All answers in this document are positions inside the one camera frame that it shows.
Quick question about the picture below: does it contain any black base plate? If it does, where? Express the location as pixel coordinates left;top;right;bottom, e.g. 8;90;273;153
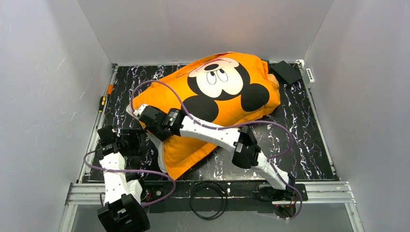
142;180;308;215

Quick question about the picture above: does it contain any white pillow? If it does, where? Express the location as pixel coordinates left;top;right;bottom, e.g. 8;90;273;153
147;132;168;174

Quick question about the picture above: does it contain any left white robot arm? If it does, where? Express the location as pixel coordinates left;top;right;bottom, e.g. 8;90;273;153
96;126;150;232

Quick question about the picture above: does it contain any yellow handled screwdriver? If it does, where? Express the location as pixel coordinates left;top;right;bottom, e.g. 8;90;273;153
98;84;113;113

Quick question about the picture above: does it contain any white power strip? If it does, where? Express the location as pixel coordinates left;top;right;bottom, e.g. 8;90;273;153
304;68;315;89

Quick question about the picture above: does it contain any orange printed pillowcase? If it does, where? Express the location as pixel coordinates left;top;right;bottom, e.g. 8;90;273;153
131;52;281;181

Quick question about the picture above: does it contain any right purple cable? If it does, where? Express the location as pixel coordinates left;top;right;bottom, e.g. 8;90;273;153
130;79;303;221

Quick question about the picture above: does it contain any aluminium frame rail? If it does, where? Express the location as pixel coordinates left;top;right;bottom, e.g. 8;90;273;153
58;181;364;232

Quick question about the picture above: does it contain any black cable loop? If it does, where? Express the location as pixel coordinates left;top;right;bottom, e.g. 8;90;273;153
189;181;229;221

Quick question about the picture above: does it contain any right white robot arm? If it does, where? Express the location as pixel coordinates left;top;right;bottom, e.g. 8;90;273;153
132;104;295;190

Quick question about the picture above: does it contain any black flat pad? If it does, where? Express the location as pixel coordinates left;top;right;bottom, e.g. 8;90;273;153
271;60;302;85

